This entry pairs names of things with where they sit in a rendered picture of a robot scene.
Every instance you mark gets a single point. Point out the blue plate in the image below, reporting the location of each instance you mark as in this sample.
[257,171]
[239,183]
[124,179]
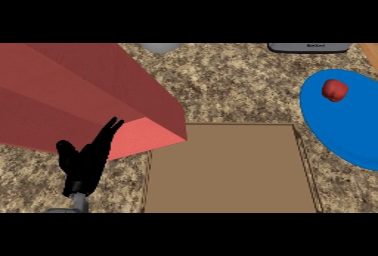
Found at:
[344,123]

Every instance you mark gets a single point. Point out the large red box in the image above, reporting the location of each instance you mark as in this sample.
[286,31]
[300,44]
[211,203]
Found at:
[74,96]

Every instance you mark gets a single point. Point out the grey round object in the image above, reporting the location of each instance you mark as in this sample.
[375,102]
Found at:
[159,47]

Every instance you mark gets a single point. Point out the dark grey flat appliance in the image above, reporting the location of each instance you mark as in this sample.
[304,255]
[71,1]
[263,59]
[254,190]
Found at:
[309,47]

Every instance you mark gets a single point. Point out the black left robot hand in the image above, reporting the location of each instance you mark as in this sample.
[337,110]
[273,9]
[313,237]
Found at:
[86,160]

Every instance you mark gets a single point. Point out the orange wooden board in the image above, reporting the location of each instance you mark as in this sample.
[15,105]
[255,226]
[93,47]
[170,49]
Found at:
[371,55]

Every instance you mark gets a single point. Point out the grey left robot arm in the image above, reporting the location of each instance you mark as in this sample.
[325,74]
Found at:
[78,202]

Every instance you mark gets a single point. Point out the brown tray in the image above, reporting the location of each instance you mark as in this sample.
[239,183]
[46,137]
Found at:
[230,170]

